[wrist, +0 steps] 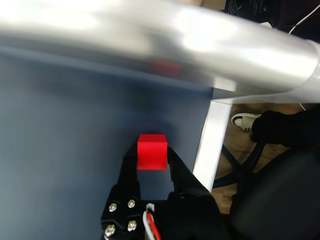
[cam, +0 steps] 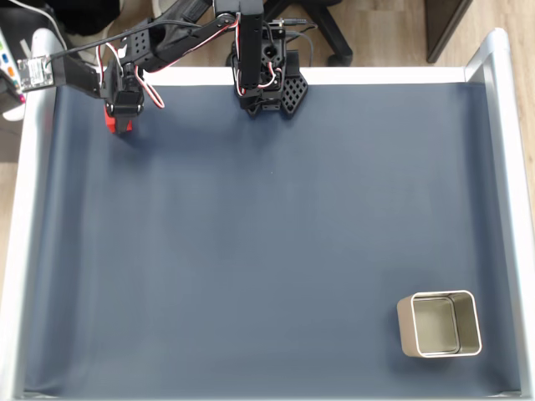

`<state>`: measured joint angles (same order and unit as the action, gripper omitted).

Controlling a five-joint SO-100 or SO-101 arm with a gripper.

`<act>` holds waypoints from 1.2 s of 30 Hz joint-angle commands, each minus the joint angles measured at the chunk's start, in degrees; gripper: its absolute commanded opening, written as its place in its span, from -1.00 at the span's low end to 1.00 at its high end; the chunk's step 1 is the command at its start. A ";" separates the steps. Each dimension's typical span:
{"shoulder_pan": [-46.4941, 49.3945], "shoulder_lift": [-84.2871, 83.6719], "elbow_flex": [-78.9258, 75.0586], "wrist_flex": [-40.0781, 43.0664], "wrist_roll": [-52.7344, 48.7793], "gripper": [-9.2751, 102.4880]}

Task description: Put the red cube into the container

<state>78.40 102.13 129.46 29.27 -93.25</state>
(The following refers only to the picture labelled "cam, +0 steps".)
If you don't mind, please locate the dark furniture panel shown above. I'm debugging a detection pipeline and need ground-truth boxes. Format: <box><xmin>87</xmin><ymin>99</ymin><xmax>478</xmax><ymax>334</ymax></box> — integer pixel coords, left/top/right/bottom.
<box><xmin>425</xmin><ymin>0</ymin><xmax>476</xmax><ymax>64</ymax></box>

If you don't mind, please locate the grey power cable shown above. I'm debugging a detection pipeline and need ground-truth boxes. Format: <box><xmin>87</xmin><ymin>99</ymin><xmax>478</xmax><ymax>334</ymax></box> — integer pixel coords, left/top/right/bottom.
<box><xmin>267</xmin><ymin>16</ymin><xmax>321</xmax><ymax>68</ymax></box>

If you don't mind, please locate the beige square metal container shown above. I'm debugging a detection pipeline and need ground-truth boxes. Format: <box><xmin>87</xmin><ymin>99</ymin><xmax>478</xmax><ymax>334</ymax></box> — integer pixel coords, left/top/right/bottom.
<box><xmin>395</xmin><ymin>289</ymin><xmax>483</xmax><ymax>359</ymax></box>

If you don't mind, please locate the white device with coloured labels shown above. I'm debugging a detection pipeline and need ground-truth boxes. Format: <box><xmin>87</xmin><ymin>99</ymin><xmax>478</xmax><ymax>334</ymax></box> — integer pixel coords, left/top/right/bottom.
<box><xmin>0</xmin><ymin>8</ymin><xmax>33</xmax><ymax>122</ymax></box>

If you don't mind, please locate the red cube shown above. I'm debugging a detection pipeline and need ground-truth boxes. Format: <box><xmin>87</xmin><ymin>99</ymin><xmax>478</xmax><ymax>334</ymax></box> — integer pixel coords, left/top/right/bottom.
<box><xmin>103</xmin><ymin>104</ymin><xmax>135</xmax><ymax>135</ymax></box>

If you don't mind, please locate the black office chair base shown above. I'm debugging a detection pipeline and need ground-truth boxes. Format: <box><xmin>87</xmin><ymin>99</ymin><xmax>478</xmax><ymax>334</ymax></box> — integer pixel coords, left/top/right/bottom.
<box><xmin>262</xmin><ymin>0</ymin><xmax>354</xmax><ymax>68</ymax></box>

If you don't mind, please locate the red white black servo cable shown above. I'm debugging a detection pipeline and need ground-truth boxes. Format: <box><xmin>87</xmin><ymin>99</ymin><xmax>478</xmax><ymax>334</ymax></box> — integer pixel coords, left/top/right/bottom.
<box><xmin>233</xmin><ymin>62</ymin><xmax>288</xmax><ymax>95</ymax></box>
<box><xmin>96</xmin><ymin>41</ymin><xmax>165</xmax><ymax>110</ymax></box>
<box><xmin>183</xmin><ymin>12</ymin><xmax>243</xmax><ymax>58</ymax></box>

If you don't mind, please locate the wrist camera board with mount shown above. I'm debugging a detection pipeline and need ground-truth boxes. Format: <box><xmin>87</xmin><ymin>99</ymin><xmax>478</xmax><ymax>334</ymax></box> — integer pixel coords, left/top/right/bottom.
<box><xmin>17</xmin><ymin>53</ymin><xmax>105</xmax><ymax>101</ymax></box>

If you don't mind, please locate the dark blue table mat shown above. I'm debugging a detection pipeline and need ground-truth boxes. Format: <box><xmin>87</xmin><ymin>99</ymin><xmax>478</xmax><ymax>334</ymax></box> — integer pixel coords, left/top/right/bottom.
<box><xmin>24</xmin><ymin>81</ymin><xmax>523</xmax><ymax>398</ymax></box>

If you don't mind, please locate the black camera cable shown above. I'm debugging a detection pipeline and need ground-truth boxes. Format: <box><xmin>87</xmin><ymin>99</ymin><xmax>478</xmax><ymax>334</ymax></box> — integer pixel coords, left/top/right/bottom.
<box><xmin>44</xmin><ymin>18</ymin><xmax>204</xmax><ymax>66</ymax></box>

